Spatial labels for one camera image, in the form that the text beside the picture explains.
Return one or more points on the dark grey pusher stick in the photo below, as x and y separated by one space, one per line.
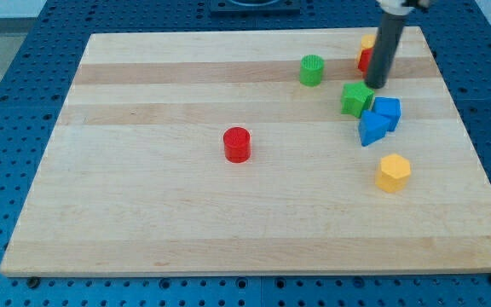
384 50

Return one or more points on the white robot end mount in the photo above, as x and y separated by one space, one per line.
403 7

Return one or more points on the green star block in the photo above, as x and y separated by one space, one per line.
356 98

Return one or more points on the blue triangle block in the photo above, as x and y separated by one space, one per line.
372 127

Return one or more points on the yellow block behind stick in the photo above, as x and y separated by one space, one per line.
367 42

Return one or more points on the red block behind stick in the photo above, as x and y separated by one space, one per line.
364 60

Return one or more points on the blue cube block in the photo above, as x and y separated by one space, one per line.
390 108

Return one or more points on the green cylinder block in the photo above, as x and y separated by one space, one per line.
311 70

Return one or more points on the yellow hexagon block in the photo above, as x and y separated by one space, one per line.
393 173

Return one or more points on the red cylinder block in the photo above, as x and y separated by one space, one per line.
237 144

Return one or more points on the wooden board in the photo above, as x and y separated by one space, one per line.
134 180

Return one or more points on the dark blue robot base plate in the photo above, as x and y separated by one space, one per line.
254 6

